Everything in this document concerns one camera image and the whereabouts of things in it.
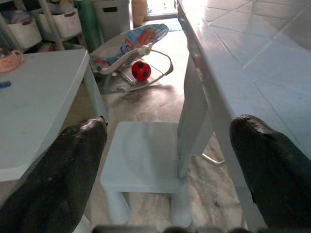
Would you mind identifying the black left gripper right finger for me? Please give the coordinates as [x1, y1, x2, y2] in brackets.
[229, 114, 311, 230]

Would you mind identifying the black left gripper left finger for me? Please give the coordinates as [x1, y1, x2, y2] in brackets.
[0, 116, 109, 233]

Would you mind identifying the grey metal bar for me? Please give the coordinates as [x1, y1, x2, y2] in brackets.
[203, 152, 226, 166]

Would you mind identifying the small light blue plastic table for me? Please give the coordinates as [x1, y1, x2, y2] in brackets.
[0, 50, 109, 183]

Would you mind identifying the light blue plastic child chair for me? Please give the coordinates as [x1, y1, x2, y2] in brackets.
[101, 54, 214, 229]

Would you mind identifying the large light blue tiled table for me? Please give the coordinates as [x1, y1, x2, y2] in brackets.
[176, 0, 311, 229]

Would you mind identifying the red ball with black spots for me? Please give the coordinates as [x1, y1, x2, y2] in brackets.
[131, 60, 152, 82]

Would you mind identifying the white storage basket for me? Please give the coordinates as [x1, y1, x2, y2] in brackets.
[7, 16, 42, 49]
[37, 8, 82, 38]

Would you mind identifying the colourful baby bouncer seat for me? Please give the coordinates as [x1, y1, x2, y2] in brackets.
[88, 23, 174, 94]

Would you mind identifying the grey shelf rack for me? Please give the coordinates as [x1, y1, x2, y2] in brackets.
[0, 0, 86, 51]

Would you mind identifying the green rolled mat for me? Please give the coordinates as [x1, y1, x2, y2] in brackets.
[74, 0, 104, 53]

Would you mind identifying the grey plastic bin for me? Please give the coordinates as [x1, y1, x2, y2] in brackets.
[93, 0, 131, 42]

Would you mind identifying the beige plastic container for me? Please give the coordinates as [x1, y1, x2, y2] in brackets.
[131, 0, 148, 27]

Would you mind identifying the pink cup with handle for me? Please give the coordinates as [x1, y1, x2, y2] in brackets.
[0, 48, 25, 73]

